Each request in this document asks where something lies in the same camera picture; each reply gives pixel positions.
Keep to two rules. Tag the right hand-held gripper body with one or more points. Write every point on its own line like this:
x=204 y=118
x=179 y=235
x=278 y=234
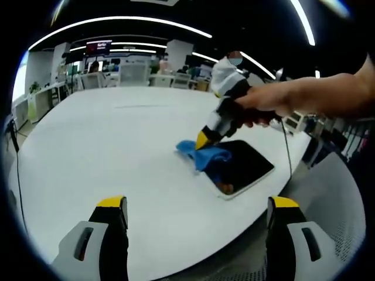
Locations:
x=231 y=102

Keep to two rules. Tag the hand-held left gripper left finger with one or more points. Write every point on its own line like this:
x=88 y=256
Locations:
x=85 y=251

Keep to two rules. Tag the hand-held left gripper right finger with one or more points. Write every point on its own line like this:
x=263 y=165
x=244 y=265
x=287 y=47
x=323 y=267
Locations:
x=301 y=251

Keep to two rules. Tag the blue cleaning cloth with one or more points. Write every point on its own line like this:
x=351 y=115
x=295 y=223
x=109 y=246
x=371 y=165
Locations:
x=209 y=156

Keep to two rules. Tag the black tablet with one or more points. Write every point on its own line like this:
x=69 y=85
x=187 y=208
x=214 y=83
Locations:
x=246 y=169

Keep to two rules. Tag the person's right hand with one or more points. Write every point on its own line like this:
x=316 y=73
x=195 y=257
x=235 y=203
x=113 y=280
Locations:
x=263 y=98

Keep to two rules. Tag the grey mesh office chair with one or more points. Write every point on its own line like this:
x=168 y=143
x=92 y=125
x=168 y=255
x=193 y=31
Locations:
x=331 y=210

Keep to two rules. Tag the white mesh office chair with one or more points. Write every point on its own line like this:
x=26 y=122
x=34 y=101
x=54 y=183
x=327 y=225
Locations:
x=181 y=80
x=133 y=75

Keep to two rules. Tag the white storage box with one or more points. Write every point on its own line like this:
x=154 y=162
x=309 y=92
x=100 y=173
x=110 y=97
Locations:
x=293 y=120

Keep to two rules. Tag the red lit sign screen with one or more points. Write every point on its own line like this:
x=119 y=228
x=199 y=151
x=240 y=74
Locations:
x=99 y=47

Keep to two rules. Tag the long curved ceiling light strip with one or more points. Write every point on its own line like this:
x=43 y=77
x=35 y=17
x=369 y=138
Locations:
x=117 y=20

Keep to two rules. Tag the white low cabinet row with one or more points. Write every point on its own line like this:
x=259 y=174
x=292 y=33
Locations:
x=41 y=101

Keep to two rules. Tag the green potted plant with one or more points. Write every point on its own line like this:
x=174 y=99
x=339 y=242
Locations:
x=34 y=87

